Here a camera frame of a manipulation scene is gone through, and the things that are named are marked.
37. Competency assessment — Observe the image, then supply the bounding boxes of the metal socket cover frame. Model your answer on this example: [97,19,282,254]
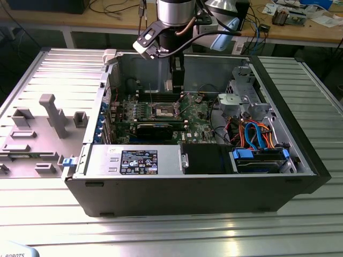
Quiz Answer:
[174,92,190,110]

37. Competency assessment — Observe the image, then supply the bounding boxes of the CPU socket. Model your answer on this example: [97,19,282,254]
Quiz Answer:
[150,102,180,119]

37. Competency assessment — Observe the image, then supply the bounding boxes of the finned CPU heat sink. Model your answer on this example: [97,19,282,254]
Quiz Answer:
[272,7,289,27]

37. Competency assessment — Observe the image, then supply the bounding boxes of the green motherboard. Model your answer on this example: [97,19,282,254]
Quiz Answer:
[110,90,222,145]

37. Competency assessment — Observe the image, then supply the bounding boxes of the silver metal drive cage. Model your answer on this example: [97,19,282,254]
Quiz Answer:
[217,65,277,120]

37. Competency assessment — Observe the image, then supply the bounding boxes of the black graphics card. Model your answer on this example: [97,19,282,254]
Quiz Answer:
[136,122,174,140]

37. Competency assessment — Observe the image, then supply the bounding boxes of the wooden desk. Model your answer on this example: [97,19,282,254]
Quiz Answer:
[0,0,343,49]

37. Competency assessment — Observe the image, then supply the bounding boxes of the silver power supply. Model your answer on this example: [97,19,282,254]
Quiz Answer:
[90,144,183,178]

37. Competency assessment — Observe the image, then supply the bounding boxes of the hard disk blue carrier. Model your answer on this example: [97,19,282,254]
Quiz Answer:
[229,148,292,174]

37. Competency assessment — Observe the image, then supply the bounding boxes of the black PC case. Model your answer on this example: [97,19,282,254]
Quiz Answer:
[64,47,332,218]

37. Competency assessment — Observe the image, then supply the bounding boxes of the grey parts rack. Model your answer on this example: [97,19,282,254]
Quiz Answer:
[0,93,90,179]

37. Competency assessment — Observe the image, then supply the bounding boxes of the small metal box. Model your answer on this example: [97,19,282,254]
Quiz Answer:
[288,9,308,27]

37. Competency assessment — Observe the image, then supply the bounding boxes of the blue case latch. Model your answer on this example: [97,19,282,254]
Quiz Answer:
[62,157,78,169]

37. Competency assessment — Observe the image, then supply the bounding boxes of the black monitor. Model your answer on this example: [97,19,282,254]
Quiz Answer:
[5,0,87,14]

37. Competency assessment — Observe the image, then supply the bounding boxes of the blue box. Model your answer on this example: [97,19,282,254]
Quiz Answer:
[299,0,334,9]

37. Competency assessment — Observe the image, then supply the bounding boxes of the white paper sheets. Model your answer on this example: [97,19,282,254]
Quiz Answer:
[312,15,342,28]

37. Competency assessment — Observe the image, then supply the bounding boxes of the pale blue teach pendant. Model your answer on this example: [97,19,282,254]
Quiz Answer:
[0,240,41,257]

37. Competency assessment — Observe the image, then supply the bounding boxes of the thin black wire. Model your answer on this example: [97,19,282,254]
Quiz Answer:
[198,84,220,95]

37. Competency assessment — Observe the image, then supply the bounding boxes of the brown cable sleeve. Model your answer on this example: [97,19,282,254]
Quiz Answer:
[174,16,198,37]

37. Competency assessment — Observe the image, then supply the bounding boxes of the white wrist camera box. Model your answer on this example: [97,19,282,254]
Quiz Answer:
[132,21,162,61]

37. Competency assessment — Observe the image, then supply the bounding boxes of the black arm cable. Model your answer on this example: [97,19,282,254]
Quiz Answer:
[157,29,242,59]

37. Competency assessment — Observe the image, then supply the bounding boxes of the red black twisted wire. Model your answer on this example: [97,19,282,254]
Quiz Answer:
[105,85,121,104]

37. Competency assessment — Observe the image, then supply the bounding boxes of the orange SATA cable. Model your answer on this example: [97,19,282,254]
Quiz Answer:
[235,119,277,149]

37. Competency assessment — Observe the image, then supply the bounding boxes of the blue SATA cable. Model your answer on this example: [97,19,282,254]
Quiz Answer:
[244,121,266,150]

